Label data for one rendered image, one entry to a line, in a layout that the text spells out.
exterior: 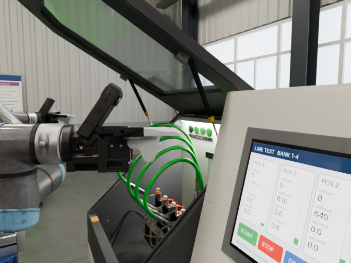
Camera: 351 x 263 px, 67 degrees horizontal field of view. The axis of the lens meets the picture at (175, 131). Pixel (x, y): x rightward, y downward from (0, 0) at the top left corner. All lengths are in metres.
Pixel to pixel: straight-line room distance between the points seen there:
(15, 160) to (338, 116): 0.60
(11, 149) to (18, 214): 0.12
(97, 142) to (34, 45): 7.22
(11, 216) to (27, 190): 0.05
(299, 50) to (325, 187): 4.44
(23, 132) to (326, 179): 0.56
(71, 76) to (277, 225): 7.24
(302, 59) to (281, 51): 0.90
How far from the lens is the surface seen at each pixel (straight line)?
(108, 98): 0.50
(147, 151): 0.44
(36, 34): 7.71
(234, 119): 0.82
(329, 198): 0.59
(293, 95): 0.69
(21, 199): 0.55
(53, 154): 0.50
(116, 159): 0.48
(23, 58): 7.62
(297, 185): 0.63
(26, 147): 0.51
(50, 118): 1.58
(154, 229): 1.21
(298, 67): 4.93
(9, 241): 1.34
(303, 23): 5.04
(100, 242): 1.21
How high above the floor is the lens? 1.51
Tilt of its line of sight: 6 degrees down
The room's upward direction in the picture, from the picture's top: straight up
